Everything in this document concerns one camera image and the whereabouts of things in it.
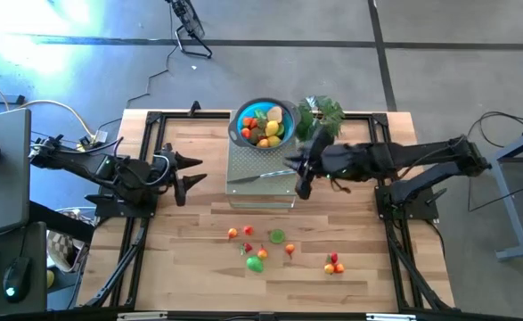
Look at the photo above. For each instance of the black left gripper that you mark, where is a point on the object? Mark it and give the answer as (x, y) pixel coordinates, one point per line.
(165, 169)

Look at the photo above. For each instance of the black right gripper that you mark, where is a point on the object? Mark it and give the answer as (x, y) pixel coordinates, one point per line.
(323, 162)

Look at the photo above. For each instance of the silver toy knife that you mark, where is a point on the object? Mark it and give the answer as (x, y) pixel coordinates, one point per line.
(261, 176)

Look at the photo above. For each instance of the small orange toy fruit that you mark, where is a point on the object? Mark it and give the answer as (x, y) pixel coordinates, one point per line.
(263, 143)
(245, 133)
(329, 268)
(247, 121)
(262, 253)

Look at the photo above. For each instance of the artificial potted monstera plant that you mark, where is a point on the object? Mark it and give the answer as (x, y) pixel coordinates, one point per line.
(321, 118)

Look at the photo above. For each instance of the blue collapsible colander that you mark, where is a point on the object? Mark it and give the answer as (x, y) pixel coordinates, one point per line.
(239, 138)

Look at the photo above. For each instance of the red toy apple half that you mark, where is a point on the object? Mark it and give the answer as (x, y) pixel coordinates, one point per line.
(275, 113)

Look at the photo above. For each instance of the red toy strawberry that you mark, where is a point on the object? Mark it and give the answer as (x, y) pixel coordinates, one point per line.
(246, 248)
(255, 123)
(333, 257)

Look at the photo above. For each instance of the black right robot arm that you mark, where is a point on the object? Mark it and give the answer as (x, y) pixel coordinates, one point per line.
(399, 158)

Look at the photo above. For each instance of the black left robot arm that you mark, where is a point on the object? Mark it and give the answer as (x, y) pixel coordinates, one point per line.
(92, 165)

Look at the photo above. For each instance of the small red toy fruit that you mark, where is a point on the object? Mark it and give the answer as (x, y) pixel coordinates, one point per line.
(248, 230)

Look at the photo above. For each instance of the red-orange toy fruit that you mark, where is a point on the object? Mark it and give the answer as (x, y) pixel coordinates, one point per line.
(339, 268)

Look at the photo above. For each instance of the mint green perforated rack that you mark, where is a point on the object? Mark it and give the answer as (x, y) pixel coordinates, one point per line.
(261, 191)

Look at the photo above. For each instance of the white power strip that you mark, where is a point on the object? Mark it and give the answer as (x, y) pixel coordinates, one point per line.
(100, 135)

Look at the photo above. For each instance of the green toy pear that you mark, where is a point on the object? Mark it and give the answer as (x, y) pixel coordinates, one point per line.
(255, 264)

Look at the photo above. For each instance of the black floor fan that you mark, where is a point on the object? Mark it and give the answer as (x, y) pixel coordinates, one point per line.
(190, 22)

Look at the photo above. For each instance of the checkered bag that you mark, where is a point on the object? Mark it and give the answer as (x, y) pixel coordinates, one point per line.
(60, 249)

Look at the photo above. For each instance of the black low desk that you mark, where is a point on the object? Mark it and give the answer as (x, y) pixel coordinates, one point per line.
(25, 241)

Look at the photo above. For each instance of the grey desk top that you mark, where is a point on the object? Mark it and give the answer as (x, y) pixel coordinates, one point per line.
(0, 174)

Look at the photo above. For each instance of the dark standing desk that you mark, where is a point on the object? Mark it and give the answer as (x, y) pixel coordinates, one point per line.
(0, 99)

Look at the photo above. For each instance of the black mouse with red light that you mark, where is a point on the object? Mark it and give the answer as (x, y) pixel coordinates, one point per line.
(17, 278)

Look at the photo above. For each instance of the silver metal bracket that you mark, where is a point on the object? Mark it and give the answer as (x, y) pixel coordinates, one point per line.
(390, 317)
(141, 317)

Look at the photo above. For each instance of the grey metal desk frame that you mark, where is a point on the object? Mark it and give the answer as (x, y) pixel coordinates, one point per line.
(517, 200)

